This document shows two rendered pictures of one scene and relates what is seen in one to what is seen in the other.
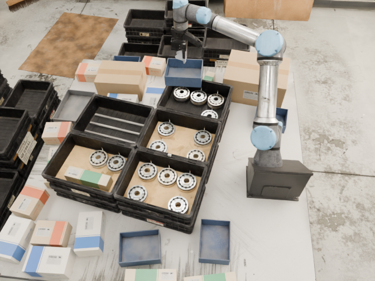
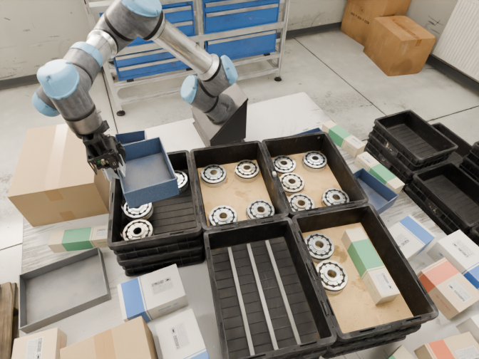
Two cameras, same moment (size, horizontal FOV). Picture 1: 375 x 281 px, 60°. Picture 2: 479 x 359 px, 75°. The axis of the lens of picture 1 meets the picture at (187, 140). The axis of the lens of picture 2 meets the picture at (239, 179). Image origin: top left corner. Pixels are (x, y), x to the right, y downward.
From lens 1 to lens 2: 1.74 m
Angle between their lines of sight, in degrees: 67
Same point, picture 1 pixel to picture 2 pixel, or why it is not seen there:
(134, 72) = (105, 350)
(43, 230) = (458, 292)
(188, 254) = not seen: hidden behind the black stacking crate
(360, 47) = not seen: outside the picture
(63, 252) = (447, 244)
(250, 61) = (40, 164)
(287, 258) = (281, 110)
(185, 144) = (232, 191)
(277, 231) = (264, 120)
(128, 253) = (376, 205)
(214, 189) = not seen: hidden behind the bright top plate
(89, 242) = (414, 226)
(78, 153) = (344, 322)
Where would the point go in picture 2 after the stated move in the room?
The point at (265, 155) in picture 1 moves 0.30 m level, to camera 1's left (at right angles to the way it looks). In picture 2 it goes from (224, 97) to (259, 134)
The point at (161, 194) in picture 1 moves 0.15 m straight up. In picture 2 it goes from (313, 183) to (320, 157)
